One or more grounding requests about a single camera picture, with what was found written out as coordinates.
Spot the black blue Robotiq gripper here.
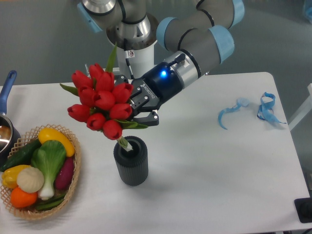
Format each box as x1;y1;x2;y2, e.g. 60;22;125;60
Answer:
115;62;182;126

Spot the red tulip bouquet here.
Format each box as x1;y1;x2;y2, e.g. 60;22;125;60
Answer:
61;48;146;152

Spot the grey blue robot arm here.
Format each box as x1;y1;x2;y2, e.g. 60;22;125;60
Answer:
77;0;245;126

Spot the dark grey ribbed vase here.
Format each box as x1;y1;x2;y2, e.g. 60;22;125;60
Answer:
114;136;149;186

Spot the yellow squash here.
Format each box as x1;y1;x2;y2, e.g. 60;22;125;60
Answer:
38;127;75;157

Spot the purple sweet potato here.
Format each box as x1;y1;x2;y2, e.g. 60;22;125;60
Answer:
55;157;74;190

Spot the green bok choy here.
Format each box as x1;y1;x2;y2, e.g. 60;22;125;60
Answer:
31;140;66;200

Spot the curled blue ribbon piece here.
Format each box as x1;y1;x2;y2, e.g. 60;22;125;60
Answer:
217;97;250;130

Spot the dark green cucumber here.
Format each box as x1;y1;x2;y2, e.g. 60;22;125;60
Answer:
0;138;41;172

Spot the blue ribbon strip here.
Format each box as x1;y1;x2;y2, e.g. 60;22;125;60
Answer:
257;92;286;124

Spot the green pea pod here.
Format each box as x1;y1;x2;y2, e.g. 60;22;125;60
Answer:
35;193;65;212

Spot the yellow bell pepper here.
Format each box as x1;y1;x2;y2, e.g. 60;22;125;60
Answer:
1;165;31;189

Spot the woven wicker basket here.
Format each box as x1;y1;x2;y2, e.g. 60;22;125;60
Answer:
0;124;81;220

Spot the black device at edge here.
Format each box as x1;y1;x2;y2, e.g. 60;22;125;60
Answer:
294;197;312;223

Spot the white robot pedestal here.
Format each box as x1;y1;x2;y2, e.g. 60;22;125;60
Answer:
117;43;155;78

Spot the white metal base frame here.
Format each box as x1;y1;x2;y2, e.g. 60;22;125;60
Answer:
85;64;89;74

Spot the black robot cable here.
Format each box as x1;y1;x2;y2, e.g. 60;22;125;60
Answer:
123;39;136;80

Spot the blue handled saucepan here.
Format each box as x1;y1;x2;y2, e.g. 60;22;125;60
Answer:
0;70;20;166

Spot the white frame at right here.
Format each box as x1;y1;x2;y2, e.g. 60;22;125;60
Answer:
288;83;312;131

